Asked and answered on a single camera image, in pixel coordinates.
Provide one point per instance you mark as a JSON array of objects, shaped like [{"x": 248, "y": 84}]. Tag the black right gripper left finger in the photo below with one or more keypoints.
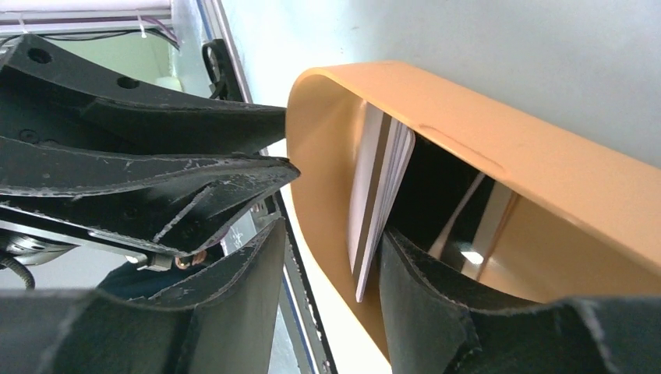
[{"x": 220, "y": 320}]

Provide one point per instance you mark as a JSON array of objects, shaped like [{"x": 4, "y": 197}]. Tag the white striped credit cards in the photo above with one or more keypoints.
[{"x": 384, "y": 151}]

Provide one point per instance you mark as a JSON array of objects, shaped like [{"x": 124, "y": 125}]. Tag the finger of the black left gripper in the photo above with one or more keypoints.
[
  {"x": 169, "y": 204},
  {"x": 52, "y": 97}
]

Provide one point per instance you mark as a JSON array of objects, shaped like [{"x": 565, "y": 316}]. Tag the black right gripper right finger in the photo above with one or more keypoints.
[{"x": 437, "y": 320}]

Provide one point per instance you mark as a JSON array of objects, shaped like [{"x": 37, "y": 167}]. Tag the orange plastic tray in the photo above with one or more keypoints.
[{"x": 606, "y": 194}]

